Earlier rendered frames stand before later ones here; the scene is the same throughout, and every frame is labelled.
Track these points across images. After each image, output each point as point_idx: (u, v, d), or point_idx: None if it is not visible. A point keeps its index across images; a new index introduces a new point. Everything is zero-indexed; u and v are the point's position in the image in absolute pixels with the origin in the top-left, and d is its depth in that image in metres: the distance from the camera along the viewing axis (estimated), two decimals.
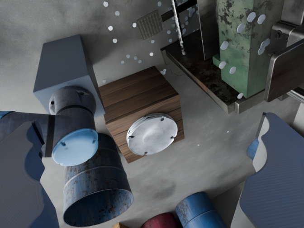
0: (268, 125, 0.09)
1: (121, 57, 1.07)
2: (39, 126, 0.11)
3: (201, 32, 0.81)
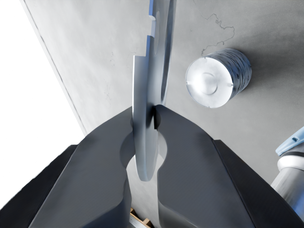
0: (160, 116, 0.10)
1: None
2: None
3: None
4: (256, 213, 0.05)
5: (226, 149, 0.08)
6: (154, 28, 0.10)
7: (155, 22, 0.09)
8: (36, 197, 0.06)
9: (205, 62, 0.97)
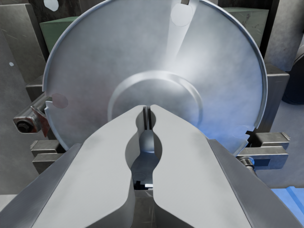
0: (155, 116, 0.10)
1: None
2: (147, 112, 0.12)
3: None
4: (251, 211, 0.05)
5: (221, 148, 0.08)
6: (63, 103, 0.24)
7: (53, 101, 0.24)
8: (41, 196, 0.06)
9: None
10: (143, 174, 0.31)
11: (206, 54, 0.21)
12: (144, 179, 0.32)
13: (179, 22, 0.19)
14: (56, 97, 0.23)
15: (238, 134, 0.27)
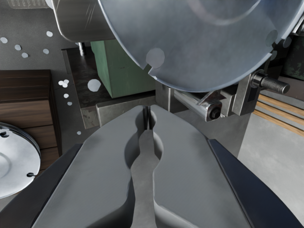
0: (155, 116, 0.10)
1: None
2: (147, 112, 0.12)
3: None
4: (251, 211, 0.05)
5: (221, 148, 0.08)
6: (272, 34, 0.25)
7: (273, 40, 0.26)
8: (41, 196, 0.06)
9: None
10: None
11: (149, 2, 0.17)
12: None
13: (160, 53, 0.20)
14: (269, 43, 0.26)
15: None
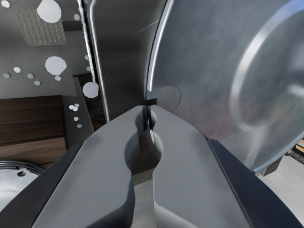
0: (155, 116, 0.10)
1: (5, 68, 0.72)
2: (147, 112, 0.12)
3: None
4: (251, 211, 0.05)
5: (221, 148, 0.08)
6: None
7: None
8: (41, 196, 0.06)
9: None
10: None
11: None
12: None
13: (249, 161, 0.24)
14: None
15: (168, 93, 0.13)
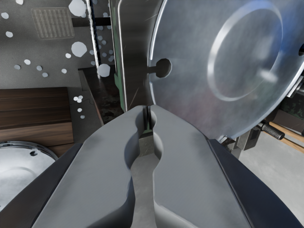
0: (155, 116, 0.10)
1: (16, 60, 0.79)
2: (147, 112, 0.12)
3: (114, 48, 0.63)
4: (251, 211, 0.05)
5: (221, 148, 0.08)
6: None
7: None
8: (41, 196, 0.06)
9: None
10: None
11: (281, 75, 0.30)
12: None
13: None
14: None
15: (223, 132, 0.31)
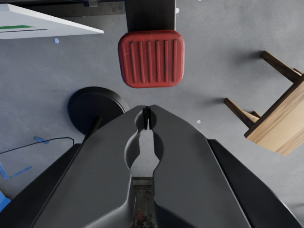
0: (155, 116, 0.10)
1: None
2: (147, 112, 0.12)
3: None
4: (251, 211, 0.05)
5: (221, 148, 0.08)
6: None
7: None
8: (41, 196, 0.06)
9: None
10: None
11: None
12: None
13: None
14: None
15: None
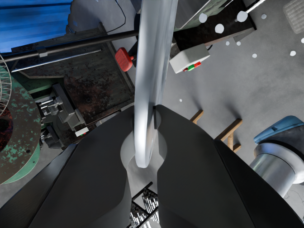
0: (160, 116, 0.10)
1: None
2: None
3: None
4: (256, 213, 0.05)
5: (226, 149, 0.08)
6: None
7: None
8: (36, 197, 0.06)
9: None
10: None
11: None
12: None
13: None
14: None
15: None
